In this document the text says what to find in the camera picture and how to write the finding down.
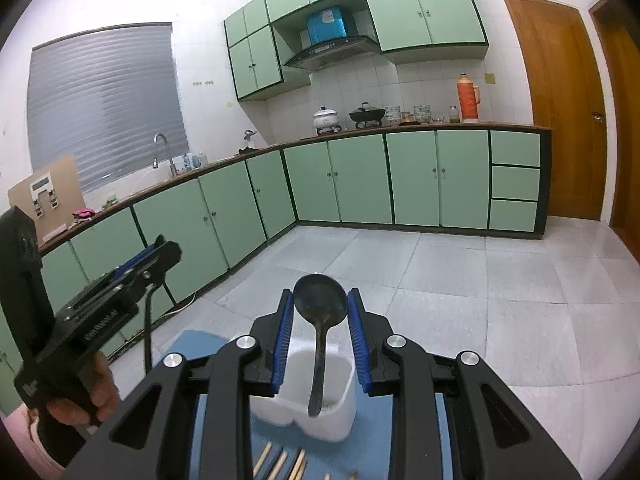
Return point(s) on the white utensil holder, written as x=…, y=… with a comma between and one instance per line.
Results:
x=310, y=389

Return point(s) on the orange thermos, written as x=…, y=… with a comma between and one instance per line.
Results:
x=469, y=99

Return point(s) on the black ladle spoon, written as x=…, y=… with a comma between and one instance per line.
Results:
x=321, y=302

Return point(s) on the green lower cabinets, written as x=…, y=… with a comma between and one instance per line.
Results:
x=490, y=180

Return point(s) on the cardboard box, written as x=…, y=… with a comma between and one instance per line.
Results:
x=50, y=197

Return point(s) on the white cooking pot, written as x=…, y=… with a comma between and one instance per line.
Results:
x=326, y=121

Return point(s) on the green upper cabinets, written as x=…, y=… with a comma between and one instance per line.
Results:
x=264, y=34

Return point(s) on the left hand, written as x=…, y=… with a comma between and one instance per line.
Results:
x=96, y=386

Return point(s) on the brown wooden door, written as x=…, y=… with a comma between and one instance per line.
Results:
x=566, y=92
x=622, y=60

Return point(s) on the black range hood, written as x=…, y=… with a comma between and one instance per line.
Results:
x=333, y=51

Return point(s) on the metal kettle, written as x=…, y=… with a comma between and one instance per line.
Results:
x=248, y=137

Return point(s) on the black wok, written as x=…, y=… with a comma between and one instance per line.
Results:
x=367, y=116

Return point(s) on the blue table mat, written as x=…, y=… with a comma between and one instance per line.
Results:
x=350, y=436

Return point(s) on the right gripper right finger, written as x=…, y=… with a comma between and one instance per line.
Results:
x=368, y=333

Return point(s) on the wooden chopstick on mat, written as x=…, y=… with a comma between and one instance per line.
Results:
x=261, y=459

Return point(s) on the grey window blind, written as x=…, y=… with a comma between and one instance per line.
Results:
x=102, y=96

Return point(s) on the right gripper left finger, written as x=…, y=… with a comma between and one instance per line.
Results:
x=272, y=332

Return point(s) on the blue box above hood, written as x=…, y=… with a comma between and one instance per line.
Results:
x=326, y=25

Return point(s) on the green cabinets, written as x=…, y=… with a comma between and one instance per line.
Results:
x=490, y=180
x=264, y=34

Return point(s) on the chrome faucet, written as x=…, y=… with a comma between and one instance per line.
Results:
x=160, y=142

